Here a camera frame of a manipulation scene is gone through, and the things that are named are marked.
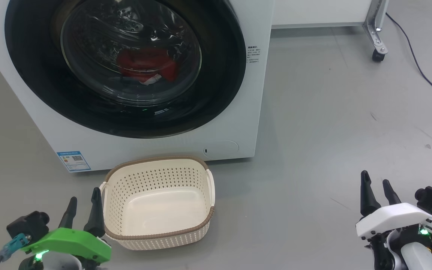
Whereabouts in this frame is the metal partition leg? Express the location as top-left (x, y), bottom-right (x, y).
top-left (362, 0), bottom-right (390, 55)

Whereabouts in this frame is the printed text label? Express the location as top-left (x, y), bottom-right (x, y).
top-left (247, 46), bottom-right (261, 64)

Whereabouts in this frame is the washing machine glass door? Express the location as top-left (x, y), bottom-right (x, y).
top-left (4, 0), bottom-right (247, 138)

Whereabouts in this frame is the teal left camera cable plug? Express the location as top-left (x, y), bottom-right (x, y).
top-left (0, 233), bottom-right (31, 270)

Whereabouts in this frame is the cream perforated laundry basket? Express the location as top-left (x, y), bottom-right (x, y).
top-left (99, 156), bottom-right (216, 251)

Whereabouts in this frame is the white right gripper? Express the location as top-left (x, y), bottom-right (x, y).
top-left (355, 170), bottom-right (432, 238)

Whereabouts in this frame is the white front-load washing machine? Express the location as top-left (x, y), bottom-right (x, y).
top-left (0, 0), bottom-right (275, 173)

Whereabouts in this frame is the blue energy label sticker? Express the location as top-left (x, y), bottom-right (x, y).
top-left (56, 151), bottom-right (91, 173)

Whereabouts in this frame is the white partition panel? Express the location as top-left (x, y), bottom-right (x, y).
top-left (271, 0), bottom-right (374, 29)

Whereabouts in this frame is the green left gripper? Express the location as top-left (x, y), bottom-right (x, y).
top-left (20, 187), bottom-right (112, 263)

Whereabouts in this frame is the steel washer drum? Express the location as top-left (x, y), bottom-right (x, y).
top-left (60, 0), bottom-right (202, 105)

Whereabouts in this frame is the round white filter cover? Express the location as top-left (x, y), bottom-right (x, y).
top-left (202, 140), bottom-right (240, 158)

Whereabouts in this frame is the black floor cable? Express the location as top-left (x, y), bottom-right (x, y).
top-left (385, 12), bottom-right (432, 110)

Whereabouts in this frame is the red Bulls jersey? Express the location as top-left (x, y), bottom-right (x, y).
top-left (117, 47), bottom-right (181, 86)

